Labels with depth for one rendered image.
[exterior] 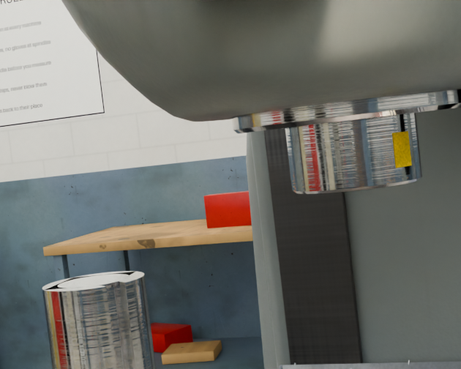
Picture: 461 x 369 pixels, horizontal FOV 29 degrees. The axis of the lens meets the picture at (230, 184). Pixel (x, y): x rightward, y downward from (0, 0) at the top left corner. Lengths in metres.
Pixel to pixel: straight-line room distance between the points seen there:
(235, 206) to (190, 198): 0.74
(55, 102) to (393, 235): 4.62
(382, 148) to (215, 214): 3.95
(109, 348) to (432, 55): 0.12
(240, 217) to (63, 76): 1.58
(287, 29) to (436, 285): 0.49
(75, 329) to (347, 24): 0.11
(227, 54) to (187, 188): 4.66
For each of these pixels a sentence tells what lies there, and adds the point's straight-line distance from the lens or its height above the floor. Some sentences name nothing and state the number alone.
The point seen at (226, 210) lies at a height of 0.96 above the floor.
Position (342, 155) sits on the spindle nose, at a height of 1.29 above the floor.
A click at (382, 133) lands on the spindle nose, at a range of 0.30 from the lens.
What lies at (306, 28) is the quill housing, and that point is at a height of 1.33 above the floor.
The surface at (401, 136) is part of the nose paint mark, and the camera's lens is 0.31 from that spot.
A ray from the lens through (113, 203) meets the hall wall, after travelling 5.10.
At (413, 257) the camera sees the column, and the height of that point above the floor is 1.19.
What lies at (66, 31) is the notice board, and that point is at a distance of 5.24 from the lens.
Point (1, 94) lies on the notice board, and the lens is 5.46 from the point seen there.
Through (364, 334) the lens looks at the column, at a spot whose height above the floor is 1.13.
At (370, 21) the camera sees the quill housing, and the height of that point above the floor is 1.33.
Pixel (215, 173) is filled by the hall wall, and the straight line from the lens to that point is 4.83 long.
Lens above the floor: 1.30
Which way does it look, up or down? 3 degrees down
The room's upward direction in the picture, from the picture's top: 7 degrees counter-clockwise
